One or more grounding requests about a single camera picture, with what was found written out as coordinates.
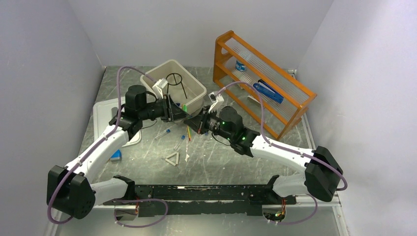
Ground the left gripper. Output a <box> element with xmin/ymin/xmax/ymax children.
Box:
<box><xmin>138</xmin><ymin>93</ymin><xmax>189</xmax><ymax>122</ymax></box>

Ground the black wire tripod stand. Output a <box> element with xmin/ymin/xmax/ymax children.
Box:
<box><xmin>166</xmin><ymin>72</ymin><xmax>188</xmax><ymax>98</ymax></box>

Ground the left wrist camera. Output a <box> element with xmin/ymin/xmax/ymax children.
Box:
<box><xmin>152</xmin><ymin>78</ymin><xmax>168</xmax><ymax>99</ymax></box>

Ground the green plastic spoon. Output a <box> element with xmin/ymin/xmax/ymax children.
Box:
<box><xmin>182</xmin><ymin>104</ymin><xmax>191</xmax><ymax>142</ymax></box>

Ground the white bin lid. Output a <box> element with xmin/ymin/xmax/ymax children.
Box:
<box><xmin>92</xmin><ymin>97</ymin><xmax>142</xmax><ymax>147</ymax></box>

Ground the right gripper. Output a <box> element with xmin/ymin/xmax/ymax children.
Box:
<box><xmin>184</xmin><ymin>105</ymin><xmax>234</xmax><ymax>141</ymax></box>

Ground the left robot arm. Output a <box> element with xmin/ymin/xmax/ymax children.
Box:
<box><xmin>47</xmin><ymin>85</ymin><xmax>188</xmax><ymax>224</ymax></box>

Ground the beige plastic bin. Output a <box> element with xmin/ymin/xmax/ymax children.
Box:
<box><xmin>146</xmin><ymin>59</ymin><xmax>207</xmax><ymax>115</ymax></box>

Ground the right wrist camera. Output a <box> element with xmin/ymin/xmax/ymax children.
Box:
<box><xmin>208</xmin><ymin>92</ymin><xmax>224</xmax><ymax>113</ymax></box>

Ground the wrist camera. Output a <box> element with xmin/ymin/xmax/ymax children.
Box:
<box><xmin>208</xmin><ymin>92</ymin><xmax>224</xmax><ymax>113</ymax></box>
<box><xmin>152</xmin><ymin>78</ymin><xmax>168</xmax><ymax>99</ymax></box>

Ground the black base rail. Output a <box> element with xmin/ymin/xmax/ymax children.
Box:
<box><xmin>104</xmin><ymin>184</ymin><xmax>297</xmax><ymax>217</ymax></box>

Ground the blue white container on shelf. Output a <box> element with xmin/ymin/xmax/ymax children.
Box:
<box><xmin>235</xmin><ymin>60</ymin><xmax>247</xmax><ymax>71</ymax></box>

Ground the blue stapler on shelf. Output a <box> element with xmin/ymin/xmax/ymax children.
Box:
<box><xmin>253</xmin><ymin>79</ymin><xmax>284</xmax><ymax>104</ymax></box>

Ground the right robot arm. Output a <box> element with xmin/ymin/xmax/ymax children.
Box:
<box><xmin>184</xmin><ymin>106</ymin><xmax>343</xmax><ymax>204</ymax></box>

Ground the orange wooden shelf rack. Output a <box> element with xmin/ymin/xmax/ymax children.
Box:
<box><xmin>213</xmin><ymin>30</ymin><xmax>317</xmax><ymax>139</ymax></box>

